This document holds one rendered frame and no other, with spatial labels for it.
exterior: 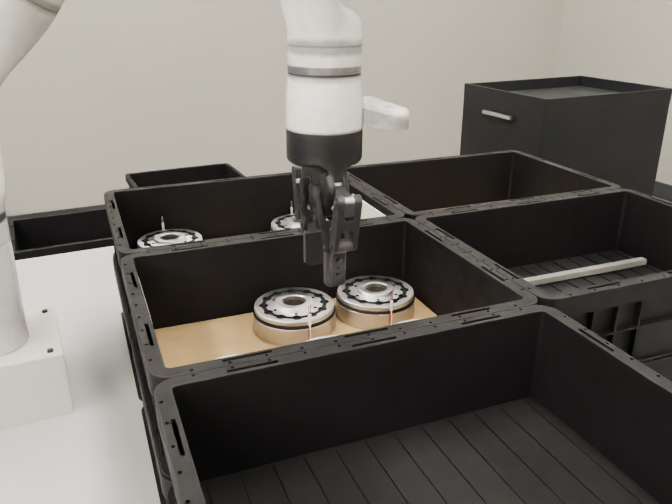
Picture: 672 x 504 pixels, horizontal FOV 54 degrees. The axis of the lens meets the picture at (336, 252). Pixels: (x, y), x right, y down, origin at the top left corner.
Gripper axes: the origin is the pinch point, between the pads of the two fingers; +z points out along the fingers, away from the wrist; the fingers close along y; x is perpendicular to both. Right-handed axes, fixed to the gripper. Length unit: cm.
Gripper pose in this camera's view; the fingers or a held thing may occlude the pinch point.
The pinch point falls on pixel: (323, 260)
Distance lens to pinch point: 69.3
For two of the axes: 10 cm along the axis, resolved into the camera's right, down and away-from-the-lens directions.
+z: -0.1, 9.3, 3.7
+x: 9.3, -1.3, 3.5
